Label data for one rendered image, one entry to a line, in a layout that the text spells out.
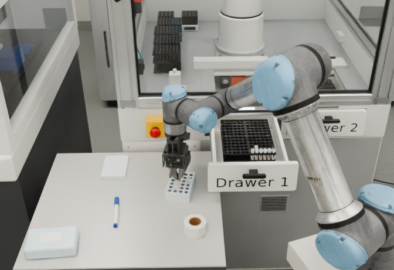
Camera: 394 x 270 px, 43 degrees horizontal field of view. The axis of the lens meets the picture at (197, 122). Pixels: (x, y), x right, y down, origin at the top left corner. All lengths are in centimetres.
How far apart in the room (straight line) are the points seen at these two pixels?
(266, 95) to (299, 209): 112
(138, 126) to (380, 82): 91
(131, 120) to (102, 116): 180
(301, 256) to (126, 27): 93
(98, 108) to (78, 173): 196
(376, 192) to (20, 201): 126
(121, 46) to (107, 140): 173
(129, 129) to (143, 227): 45
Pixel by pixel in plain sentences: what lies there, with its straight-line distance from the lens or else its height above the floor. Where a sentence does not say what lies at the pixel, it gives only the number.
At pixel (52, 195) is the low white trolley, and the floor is 76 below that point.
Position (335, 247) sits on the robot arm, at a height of 102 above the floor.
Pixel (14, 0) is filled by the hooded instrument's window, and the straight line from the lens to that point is 196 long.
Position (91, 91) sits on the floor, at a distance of 408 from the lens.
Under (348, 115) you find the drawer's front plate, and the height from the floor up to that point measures 91.
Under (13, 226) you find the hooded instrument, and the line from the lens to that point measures 210.
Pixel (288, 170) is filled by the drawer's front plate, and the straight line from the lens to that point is 165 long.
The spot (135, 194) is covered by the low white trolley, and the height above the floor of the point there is 76.
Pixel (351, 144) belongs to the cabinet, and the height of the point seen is 76.
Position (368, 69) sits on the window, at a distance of 194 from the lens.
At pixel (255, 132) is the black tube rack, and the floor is 90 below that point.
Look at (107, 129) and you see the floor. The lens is 357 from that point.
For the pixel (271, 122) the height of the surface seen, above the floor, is 86.
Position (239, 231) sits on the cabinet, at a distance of 227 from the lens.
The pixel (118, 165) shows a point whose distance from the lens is 189.
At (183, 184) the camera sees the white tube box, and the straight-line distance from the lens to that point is 175.
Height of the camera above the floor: 189
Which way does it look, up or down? 32 degrees down
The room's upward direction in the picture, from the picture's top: 1 degrees counter-clockwise
